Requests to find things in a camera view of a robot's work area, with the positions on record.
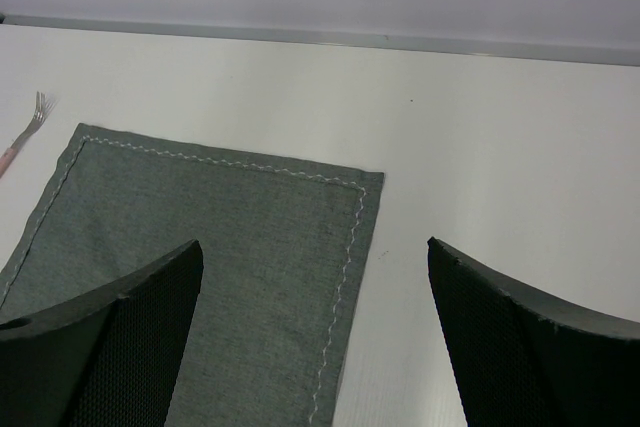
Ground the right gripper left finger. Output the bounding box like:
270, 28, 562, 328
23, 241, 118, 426
1, 240, 203, 426

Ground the back aluminium frame bar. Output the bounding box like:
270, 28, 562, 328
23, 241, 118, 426
1, 13, 639, 68

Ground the grey cloth napkin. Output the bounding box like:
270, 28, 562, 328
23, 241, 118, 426
1, 124, 384, 426

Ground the pink handled fork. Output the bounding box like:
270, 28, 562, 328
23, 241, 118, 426
0, 91, 57, 177

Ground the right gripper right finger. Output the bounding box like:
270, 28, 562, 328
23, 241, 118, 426
428, 238, 639, 426

